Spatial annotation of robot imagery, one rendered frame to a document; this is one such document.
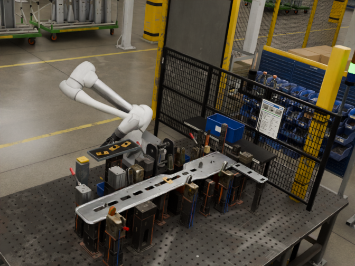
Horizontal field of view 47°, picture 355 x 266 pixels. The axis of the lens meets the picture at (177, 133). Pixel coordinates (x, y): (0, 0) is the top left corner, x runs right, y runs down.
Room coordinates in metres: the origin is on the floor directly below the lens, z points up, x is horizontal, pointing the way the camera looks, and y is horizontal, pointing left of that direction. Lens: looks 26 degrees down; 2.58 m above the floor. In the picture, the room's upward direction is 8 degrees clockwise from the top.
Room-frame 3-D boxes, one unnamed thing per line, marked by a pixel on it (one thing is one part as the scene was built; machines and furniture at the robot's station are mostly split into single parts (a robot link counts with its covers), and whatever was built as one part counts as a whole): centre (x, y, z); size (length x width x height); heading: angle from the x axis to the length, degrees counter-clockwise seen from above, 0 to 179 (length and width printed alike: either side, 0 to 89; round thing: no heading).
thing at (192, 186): (2.41, -0.15, 0.87); 0.12 x 0.09 x 0.35; 47
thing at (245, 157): (2.94, -0.58, 0.88); 0.08 x 0.08 x 0.36; 47
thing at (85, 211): (2.47, 0.03, 1.00); 1.38 x 0.22 x 0.02; 137
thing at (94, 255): (2.02, 0.45, 0.84); 0.18 x 0.06 x 0.29; 47
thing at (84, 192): (2.17, 0.54, 0.88); 0.11 x 0.10 x 0.36; 47
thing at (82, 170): (2.35, 0.60, 0.92); 0.08 x 0.08 x 0.44; 47
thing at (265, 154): (3.29, -0.44, 1.02); 0.90 x 0.22 x 0.03; 47
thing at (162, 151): (2.70, 0.10, 0.94); 0.18 x 0.13 x 0.49; 137
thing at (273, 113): (3.17, -0.74, 1.30); 0.23 x 0.02 x 0.31; 47
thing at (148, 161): (2.60, 0.19, 0.89); 0.13 x 0.11 x 0.38; 47
